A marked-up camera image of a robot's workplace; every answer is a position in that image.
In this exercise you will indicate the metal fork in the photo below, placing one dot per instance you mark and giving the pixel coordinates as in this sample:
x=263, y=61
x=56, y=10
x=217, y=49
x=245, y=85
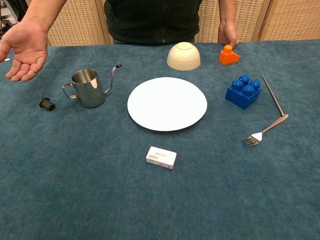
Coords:
x=265, y=131

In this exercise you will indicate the small black plastic cap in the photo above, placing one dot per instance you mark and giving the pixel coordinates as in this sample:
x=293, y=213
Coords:
x=47, y=104

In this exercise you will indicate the person's black shirt torso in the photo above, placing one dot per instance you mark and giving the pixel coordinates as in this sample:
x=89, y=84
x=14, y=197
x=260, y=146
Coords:
x=152, y=20

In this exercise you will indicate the orange toy building block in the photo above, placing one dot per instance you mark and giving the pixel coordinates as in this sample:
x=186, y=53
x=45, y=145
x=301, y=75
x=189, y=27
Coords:
x=228, y=57

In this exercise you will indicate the cream upturned bowl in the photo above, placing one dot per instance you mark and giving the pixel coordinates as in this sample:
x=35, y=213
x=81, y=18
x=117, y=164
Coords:
x=183, y=57

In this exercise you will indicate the person's right forearm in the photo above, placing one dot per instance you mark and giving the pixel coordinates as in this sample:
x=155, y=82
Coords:
x=42, y=12

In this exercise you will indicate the person's left forearm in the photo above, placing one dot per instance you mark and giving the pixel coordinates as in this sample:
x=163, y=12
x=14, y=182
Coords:
x=227, y=11

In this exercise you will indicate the thin metal rod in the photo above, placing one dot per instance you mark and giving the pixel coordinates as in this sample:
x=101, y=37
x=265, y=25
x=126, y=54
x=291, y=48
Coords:
x=273, y=96

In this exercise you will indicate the person's left hand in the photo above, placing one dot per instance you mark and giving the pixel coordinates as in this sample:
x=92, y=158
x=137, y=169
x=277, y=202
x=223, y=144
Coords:
x=227, y=33

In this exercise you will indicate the blue four-stud building block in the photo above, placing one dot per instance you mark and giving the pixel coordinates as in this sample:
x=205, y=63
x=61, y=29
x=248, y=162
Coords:
x=243, y=95

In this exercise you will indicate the woven rattan screen panel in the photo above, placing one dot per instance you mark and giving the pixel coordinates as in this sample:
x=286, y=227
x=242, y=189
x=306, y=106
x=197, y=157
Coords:
x=212, y=20
x=292, y=20
x=77, y=22

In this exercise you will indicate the blue-green tablecloth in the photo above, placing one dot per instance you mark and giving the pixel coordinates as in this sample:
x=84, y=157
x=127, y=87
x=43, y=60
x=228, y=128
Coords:
x=160, y=187

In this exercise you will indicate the person's right hand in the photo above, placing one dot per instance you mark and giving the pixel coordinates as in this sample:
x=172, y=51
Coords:
x=28, y=47

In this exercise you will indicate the steel gooseneck pour-over kettle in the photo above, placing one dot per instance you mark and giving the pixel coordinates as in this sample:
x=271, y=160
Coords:
x=88, y=90

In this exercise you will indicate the white round plate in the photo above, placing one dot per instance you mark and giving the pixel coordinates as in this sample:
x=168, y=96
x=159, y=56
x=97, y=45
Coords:
x=167, y=103

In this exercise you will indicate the white plastic block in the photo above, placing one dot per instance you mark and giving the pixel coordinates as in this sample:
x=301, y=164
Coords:
x=161, y=158

